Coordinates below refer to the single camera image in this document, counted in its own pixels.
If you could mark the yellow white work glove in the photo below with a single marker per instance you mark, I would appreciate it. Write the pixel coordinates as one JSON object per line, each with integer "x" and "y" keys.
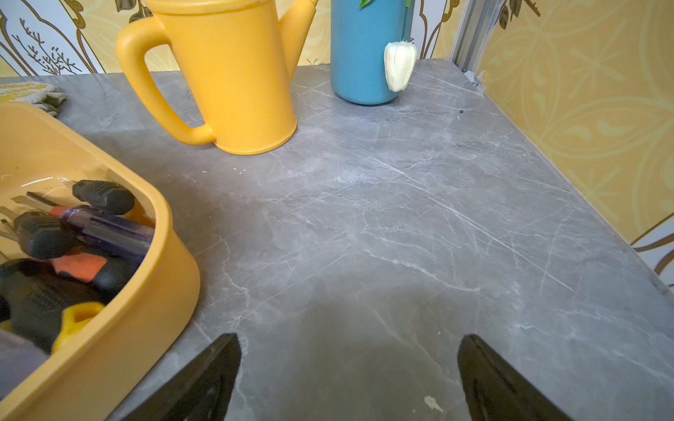
{"x": 45, "y": 96}

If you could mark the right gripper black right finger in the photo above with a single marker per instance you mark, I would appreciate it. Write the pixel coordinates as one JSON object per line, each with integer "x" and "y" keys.
{"x": 495, "y": 390}

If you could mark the yellow watering can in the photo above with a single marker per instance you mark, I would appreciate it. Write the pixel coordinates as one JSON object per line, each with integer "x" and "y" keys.
{"x": 238, "y": 58}

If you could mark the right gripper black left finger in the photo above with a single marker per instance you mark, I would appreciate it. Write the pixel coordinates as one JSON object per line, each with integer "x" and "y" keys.
{"x": 202, "y": 390}

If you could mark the white artificial tulip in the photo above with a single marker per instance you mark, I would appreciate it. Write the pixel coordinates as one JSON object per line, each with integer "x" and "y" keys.
{"x": 399, "y": 62}

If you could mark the black rubber handle screwdriver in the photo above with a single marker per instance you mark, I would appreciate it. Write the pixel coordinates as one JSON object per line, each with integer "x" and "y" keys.
{"x": 38, "y": 235}

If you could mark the black yellow handle screwdriver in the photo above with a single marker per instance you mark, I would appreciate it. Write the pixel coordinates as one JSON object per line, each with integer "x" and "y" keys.
{"x": 37, "y": 297}

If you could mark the yellow plastic storage box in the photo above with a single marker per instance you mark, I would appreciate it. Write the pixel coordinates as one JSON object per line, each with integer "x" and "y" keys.
{"x": 109, "y": 357}

